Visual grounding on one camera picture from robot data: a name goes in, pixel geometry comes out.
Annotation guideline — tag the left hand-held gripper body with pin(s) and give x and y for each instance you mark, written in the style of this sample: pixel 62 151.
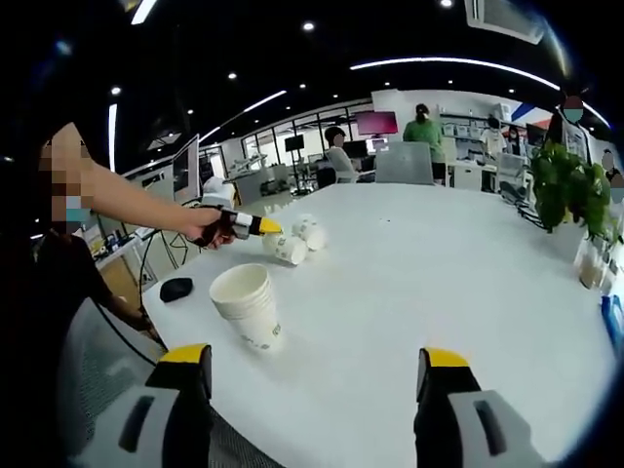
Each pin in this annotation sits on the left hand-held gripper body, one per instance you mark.
pixel 217 192

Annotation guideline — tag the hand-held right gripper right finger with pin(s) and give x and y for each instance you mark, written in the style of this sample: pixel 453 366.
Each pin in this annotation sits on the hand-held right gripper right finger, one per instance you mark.
pixel 439 429

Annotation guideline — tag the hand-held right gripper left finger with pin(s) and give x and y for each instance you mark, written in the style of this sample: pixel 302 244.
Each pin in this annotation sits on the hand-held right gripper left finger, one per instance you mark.
pixel 166 434

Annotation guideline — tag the green patterned paper cup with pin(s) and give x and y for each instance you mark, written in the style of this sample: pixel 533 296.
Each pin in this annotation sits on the green patterned paper cup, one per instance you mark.
pixel 287 249
pixel 312 231

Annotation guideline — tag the stack of paper cups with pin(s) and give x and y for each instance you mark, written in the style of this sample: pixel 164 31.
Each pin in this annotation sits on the stack of paper cups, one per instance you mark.
pixel 248 312

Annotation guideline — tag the person's left hand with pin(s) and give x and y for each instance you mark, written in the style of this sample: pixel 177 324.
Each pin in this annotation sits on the person's left hand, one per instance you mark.
pixel 207 229

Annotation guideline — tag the silver open laptop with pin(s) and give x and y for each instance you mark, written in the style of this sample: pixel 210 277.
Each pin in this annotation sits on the silver open laptop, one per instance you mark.
pixel 185 170

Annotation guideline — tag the black screen on stand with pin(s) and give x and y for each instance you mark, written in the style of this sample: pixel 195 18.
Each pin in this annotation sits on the black screen on stand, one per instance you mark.
pixel 294 144

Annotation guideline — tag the grey mesh office chair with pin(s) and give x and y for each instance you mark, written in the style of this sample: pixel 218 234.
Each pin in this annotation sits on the grey mesh office chair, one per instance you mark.
pixel 97 361

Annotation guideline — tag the straight ceiling light strip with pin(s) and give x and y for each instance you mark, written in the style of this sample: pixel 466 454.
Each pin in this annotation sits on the straight ceiling light strip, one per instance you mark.
pixel 112 136
pixel 265 100

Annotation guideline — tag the black computer mouse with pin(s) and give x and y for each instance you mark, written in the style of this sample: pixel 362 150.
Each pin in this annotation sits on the black computer mouse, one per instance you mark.
pixel 175 289

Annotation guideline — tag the white table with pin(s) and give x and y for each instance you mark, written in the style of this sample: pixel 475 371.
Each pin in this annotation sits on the white table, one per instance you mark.
pixel 390 292

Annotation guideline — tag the pink lit monitor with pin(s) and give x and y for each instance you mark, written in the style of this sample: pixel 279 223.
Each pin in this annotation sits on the pink lit monitor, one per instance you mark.
pixel 376 123

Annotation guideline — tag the grey fabric office chair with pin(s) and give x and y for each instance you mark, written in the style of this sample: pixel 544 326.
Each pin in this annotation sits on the grey fabric office chair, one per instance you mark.
pixel 404 163

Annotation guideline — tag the person's black shirt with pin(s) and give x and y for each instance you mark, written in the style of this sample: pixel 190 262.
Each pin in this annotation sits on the person's black shirt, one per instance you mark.
pixel 63 273

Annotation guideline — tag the blue packet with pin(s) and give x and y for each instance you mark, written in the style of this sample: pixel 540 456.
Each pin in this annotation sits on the blue packet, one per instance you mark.
pixel 613 322

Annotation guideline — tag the glass jar with brown filling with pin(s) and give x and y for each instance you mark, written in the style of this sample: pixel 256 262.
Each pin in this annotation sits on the glass jar with brown filling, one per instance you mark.
pixel 590 273

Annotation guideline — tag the long curved ceiling light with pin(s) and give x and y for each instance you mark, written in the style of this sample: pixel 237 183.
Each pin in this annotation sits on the long curved ceiling light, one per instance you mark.
pixel 414 60

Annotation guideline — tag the white mesh office chair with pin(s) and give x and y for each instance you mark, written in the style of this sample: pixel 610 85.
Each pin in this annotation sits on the white mesh office chair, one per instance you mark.
pixel 514 170

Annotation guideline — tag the green potted plant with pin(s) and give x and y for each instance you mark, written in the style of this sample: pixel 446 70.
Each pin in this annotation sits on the green potted plant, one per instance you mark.
pixel 560 190

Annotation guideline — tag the ceiling air conditioner vent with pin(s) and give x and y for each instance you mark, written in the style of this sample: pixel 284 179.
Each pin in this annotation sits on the ceiling air conditioner vent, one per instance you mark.
pixel 502 19

